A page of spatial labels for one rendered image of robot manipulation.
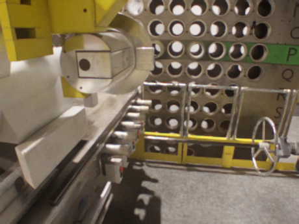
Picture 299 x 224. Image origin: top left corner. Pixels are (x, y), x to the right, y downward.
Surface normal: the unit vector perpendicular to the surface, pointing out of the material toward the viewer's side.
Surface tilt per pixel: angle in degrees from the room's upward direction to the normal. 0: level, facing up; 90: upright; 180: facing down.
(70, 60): 90
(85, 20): 90
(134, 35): 90
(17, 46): 90
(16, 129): 68
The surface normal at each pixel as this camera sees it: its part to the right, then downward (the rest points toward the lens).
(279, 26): -0.16, 0.37
